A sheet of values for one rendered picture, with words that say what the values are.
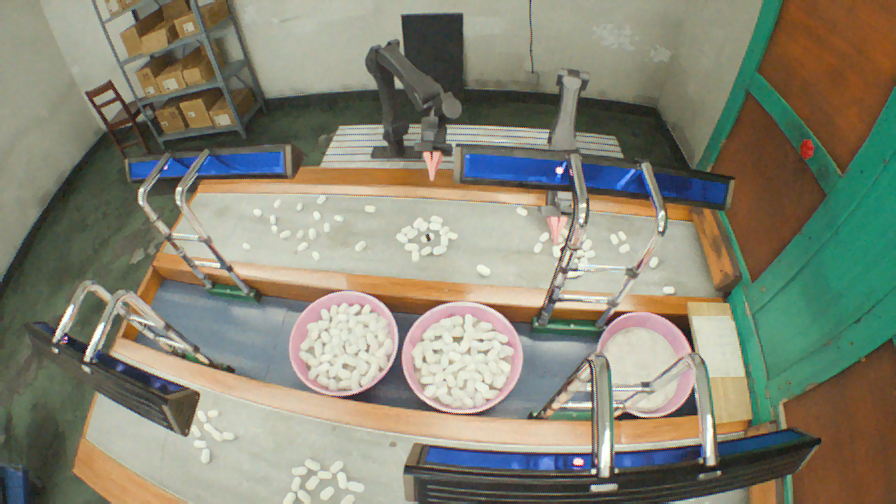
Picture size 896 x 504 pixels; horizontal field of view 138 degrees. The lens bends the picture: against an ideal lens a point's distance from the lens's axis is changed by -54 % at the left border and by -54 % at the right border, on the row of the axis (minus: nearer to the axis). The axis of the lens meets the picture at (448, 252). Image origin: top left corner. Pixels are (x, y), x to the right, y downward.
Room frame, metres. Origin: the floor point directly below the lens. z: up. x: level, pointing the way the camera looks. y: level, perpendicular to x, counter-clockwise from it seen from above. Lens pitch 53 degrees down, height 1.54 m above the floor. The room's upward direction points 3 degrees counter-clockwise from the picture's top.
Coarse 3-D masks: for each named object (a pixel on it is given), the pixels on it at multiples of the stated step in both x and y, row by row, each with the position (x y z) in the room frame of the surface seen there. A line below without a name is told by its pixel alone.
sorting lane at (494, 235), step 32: (224, 224) 0.77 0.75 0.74; (256, 224) 0.75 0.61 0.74; (288, 224) 0.74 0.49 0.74; (320, 224) 0.73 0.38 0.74; (352, 224) 0.72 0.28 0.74; (384, 224) 0.71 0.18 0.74; (448, 224) 0.70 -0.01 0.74; (480, 224) 0.69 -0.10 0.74; (512, 224) 0.69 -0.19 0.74; (544, 224) 0.68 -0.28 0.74; (608, 224) 0.67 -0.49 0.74; (640, 224) 0.67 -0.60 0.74; (672, 224) 0.67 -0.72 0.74; (192, 256) 0.64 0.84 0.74; (256, 256) 0.62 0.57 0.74; (288, 256) 0.62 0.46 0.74; (352, 256) 0.60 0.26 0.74; (384, 256) 0.60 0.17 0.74; (448, 256) 0.59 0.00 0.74; (480, 256) 0.58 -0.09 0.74; (512, 256) 0.58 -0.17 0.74; (544, 256) 0.57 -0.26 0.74; (608, 256) 0.56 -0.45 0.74; (672, 256) 0.54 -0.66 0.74; (704, 256) 0.53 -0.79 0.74; (544, 288) 0.47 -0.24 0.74; (576, 288) 0.46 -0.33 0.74; (608, 288) 0.45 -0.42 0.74; (640, 288) 0.45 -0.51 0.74; (704, 288) 0.42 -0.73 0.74
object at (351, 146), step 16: (352, 128) 1.35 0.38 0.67; (368, 128) 1.34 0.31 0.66; (416, 128) 1.30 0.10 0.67; (448, 128) 1.29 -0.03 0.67; (464, 128) 1.29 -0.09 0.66; (480, 128) 1.28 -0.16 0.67; (496, 128) 1.27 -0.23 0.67; (512, 128) 1.27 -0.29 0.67; (336, 144) 1.24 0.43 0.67; (352, 144) 1.22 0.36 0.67; (368, 144) 1.21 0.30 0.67; (384, 144) 1.20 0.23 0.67; (496, 144) 1.16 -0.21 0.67; (512, 144) 1.16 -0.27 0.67; (528, 144) 1.17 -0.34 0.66; (544, 144) 1.16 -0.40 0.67; (576, 144) 1.16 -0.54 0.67; (592, 144) 1.16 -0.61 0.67; (608, 144) 1.17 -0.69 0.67; (336, 160) 1.13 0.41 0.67; (352, 160) 1.12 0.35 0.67; (368, 160) 1.11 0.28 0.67; (384, 160) 1.10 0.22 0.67; (400, 160) 1.09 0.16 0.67; (416, 160) 1.09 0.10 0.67; (448, 160) 1.08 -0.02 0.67
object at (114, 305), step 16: (80, 288) 0.27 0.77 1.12; (96, 288) 0.30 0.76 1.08; (112, 304) 0.24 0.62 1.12; (144, 304) 0.28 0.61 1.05; (64, 320) 0.20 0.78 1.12; (112, 320) 0.21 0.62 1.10; (128, 320) 0.29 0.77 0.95; (144, 320) 0.28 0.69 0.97; (160, 320) 0.28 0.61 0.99; (64, 336) 0.17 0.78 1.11; (96, 336) 0.17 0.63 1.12; (160, 336) 0.30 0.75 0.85; (176, 336) 0.27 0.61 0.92; (96, 352) 0.14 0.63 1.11; (176, 352) 0.30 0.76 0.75; (192, 352) 0.27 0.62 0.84; (224, 368) 0.28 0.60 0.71
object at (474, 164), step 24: (456, 144) 0.58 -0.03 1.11; (480, 144) 0.58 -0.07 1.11; (456, 168) 0.55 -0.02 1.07; (480, 168) 0.55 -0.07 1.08; (504, 168) 0.54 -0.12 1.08; (528, 168) 0.54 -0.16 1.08; (552, 168) 0.53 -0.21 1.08; (600, 168) 0.52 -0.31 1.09; (624, 168) 0.52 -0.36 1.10; (672, 168) 0.51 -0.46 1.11; (600, 192) 0.50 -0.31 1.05; (624, 192) 0.49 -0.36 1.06; (672, 192) 0.48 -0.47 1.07; (696, 192) 0.47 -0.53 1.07; (720, 192) 0.47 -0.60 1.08
